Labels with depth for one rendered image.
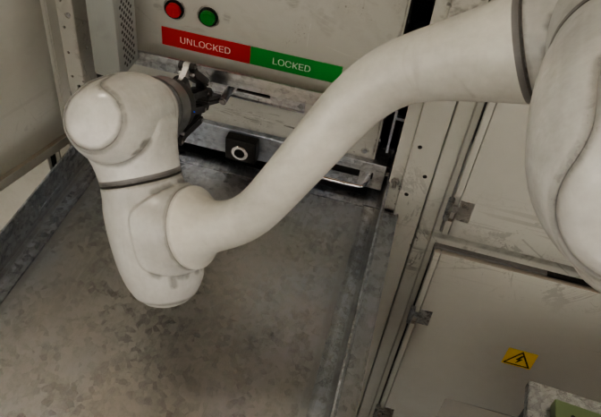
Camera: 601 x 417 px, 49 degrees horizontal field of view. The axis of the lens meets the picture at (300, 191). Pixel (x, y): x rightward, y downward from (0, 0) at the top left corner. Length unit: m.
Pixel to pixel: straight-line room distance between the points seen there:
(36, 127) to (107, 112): 0.58
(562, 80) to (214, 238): 0.46
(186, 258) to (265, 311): 0.30
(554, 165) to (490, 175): 0.75
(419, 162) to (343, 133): 0.50
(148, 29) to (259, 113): 0.24
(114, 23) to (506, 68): 0.67
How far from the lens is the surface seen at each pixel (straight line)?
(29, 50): 1.25
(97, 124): 0.75
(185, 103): 0.91
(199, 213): 0.77
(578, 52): 0.44
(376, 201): 1.25
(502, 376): 1.55
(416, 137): 1.12
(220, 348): 1.01
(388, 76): 0.63
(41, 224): 1.20
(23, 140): 1.32
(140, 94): 0.78
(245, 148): 1.23
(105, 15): 1.09
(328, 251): 1.15
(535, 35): 0.58
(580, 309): 1.36
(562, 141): 0.39
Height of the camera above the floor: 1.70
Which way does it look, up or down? 43 degrees down
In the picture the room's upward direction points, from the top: 8 degrees clockwise
